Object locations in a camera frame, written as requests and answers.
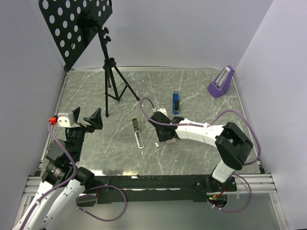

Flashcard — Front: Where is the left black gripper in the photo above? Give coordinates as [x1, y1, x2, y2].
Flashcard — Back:
[66, 107, 102, 160]

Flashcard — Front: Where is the small white staple box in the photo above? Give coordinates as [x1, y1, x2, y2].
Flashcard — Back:
[166, 138, 176, 144]

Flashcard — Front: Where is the blue black stapler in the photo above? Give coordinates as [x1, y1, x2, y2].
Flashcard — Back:
[172, 91, 179, 115]

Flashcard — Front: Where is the beige white stapler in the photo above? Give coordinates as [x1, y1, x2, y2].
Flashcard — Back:
[132, 118, 144, 149]

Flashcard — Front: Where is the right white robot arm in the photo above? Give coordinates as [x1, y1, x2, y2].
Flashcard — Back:
[149, 111, 253, 191]

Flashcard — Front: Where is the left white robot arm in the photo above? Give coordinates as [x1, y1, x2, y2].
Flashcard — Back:
[14, 107, 103, 230]

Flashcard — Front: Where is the purple metronome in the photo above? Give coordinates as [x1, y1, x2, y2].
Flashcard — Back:
[207, 66, 234, 98]

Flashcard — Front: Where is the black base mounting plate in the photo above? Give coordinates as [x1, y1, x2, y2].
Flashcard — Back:
[85, 174, 237, 204]

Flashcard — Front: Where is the black perforated music stand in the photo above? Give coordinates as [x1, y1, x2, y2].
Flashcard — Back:
[38, 0, 139, 102]

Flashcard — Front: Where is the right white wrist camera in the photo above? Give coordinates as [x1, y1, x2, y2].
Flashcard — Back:
[153, 108, 168, 116]

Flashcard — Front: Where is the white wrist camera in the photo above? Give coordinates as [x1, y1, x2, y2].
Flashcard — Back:
[153, 108, 168, 116]
[48, 112, 80, 128]

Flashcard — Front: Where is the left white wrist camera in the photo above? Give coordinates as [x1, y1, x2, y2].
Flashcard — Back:
[48, 112, 80, 128]

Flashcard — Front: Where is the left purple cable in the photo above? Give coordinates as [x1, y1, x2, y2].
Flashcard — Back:
[20, 122, 128, 230]

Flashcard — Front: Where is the purple cable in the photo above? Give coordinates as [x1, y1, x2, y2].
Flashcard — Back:
[140, 97, 261, 213]
[20, 122, 128, 230]

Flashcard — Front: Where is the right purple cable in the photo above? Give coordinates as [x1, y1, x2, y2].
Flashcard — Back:
[140, 97, 261, 213]

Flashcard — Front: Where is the aluminium rail frame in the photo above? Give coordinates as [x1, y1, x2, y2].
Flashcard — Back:
[12, 174, 288, 230]

